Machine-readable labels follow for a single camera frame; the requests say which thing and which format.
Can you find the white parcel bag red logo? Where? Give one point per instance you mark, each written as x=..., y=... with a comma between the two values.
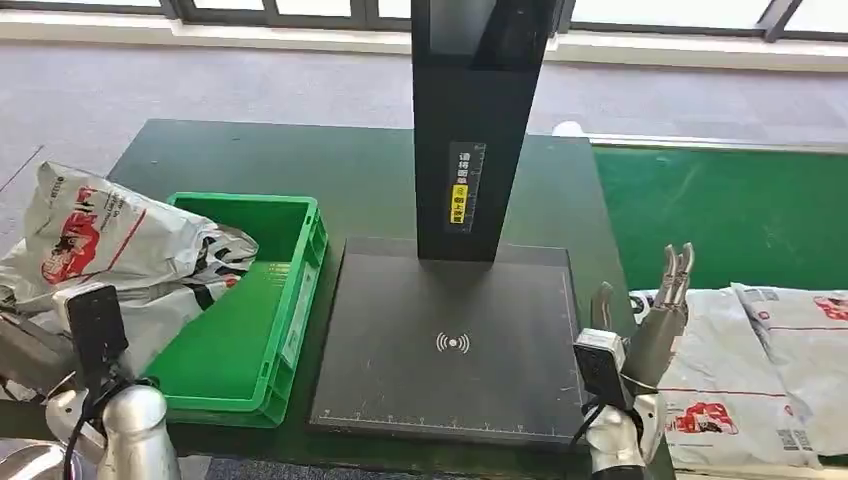
x=729, y=371
x=132, y=245

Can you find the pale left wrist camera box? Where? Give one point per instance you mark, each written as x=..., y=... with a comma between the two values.
x=96, y=328

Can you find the white window sill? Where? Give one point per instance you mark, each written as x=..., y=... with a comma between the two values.
x=199, y=38

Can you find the green conveyor belt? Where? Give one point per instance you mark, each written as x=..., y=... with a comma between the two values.
x=729, y=212

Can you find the silver rounded robot shell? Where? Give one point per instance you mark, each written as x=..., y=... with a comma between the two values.
x=26, y=464

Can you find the black scanner stand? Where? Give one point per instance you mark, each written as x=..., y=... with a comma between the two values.
x=450, y=391

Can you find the white round cap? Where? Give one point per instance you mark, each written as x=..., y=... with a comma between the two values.
x=568, y=129

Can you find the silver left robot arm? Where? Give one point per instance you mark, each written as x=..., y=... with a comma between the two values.
x=136, y=430

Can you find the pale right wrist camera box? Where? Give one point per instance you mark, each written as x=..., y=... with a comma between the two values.
x=601, y=368

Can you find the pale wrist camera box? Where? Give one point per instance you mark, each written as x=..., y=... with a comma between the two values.
x=96, y=328
x=601, y=368

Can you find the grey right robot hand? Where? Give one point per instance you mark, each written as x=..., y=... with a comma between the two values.
x=652, y=344

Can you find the white parcel bag barcode label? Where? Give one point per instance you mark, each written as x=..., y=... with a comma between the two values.
x=808, y=371

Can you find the yellow black label sticker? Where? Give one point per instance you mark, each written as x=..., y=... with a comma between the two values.
x=458, y=202

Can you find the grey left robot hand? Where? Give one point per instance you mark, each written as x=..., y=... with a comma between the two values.
x=36, y=358

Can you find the dark window frame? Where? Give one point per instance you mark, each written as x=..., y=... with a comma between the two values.
x=776, y=21

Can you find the green plastic crate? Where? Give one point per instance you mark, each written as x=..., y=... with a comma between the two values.
x=225, y=344

